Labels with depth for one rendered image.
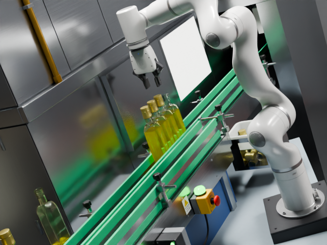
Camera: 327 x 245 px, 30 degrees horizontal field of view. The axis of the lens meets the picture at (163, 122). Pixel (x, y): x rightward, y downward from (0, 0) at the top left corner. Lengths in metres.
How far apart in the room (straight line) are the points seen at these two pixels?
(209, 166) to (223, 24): 0.67
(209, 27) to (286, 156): 0.56
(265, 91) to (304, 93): 1.30
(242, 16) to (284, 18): 1.24
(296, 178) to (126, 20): 0.88
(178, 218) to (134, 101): 0.59
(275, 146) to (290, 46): 1.27
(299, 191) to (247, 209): 0.36
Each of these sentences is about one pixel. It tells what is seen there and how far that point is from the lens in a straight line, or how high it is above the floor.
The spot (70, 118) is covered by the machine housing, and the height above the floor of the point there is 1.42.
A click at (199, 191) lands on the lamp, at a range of 2.27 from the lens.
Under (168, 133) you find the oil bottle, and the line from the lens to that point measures 2.45.
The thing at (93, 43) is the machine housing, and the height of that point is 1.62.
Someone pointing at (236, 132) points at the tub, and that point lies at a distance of 2.79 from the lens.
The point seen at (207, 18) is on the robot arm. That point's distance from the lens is 2.07.
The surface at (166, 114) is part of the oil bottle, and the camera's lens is 2.46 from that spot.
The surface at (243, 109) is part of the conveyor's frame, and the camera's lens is 3.06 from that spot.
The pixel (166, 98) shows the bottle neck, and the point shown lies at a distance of 2.51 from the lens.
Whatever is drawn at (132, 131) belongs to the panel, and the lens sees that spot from 2.50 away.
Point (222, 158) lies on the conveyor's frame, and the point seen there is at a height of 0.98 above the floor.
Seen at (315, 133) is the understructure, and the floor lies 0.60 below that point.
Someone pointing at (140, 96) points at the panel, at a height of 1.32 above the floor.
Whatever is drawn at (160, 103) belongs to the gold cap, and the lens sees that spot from 2.46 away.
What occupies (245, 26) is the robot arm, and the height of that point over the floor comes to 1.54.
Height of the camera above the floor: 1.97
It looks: 18 degrees down
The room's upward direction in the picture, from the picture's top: 20 degrees counter-clockwise
